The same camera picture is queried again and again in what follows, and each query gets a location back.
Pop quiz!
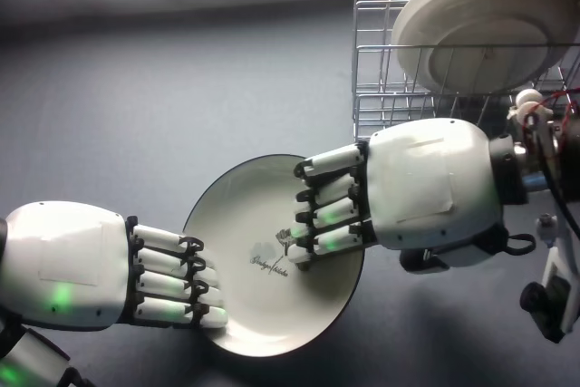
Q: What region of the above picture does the chrome wire dish rack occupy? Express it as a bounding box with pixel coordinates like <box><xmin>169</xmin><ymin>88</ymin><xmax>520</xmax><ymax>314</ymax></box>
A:
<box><xmin>351</xmin><ymin>0</ymin><xmax>580</xmax><ymax>143</ymax></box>

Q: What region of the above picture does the red twisted wire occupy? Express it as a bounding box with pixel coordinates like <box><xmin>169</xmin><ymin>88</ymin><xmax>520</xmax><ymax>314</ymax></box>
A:
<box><xmin>523</xmin><ymin>91</ymin><xmax>580</xmax><ymax>134</ymax></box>

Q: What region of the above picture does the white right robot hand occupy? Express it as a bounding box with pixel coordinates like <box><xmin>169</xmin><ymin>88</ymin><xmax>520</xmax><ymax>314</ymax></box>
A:
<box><xmin>288</xmin><ymin>117</ymin><xmax>539</xmax><ymax>275</ymax></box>

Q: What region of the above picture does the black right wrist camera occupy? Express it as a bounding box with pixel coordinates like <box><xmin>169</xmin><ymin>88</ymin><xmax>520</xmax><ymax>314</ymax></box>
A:
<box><xmin>519</xmin><ymin>212</ymin><xmax>580</xmax><ymax>345</ymax></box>

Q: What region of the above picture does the white plate with black rim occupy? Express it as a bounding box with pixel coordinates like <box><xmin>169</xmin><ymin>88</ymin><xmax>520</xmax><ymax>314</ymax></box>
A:
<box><xmin>180</xmin><ymin>152</ymin><xmax>366</xmax><ymax>358</ymax></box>
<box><xmin>391</xmin><ymin>0</ymin><xmax>580</xmax><ymax>94</ymax></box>

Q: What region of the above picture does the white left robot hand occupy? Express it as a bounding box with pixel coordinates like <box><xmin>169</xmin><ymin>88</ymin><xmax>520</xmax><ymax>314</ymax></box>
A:
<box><xmin>0</xmin><ymin>199</ymin><xmax>230</xmax><ymax>387</ymax></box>

